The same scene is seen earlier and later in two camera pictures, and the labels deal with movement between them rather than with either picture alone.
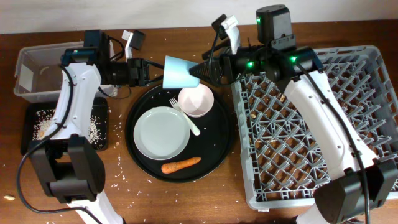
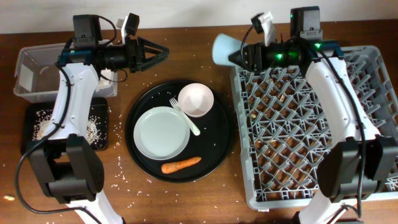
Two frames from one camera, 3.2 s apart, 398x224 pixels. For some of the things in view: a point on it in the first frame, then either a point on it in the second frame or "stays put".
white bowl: (196, 101) stays put
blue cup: (176, 73) to (224, 45)
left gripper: (141, 77) to (132, 46)
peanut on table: (8, 197) stays put
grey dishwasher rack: (283, 165) stays put
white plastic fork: (174, 103) stays put
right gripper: (219, 63) to (252, 49)
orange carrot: (170, 167) stays put
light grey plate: (161, 133) stays put
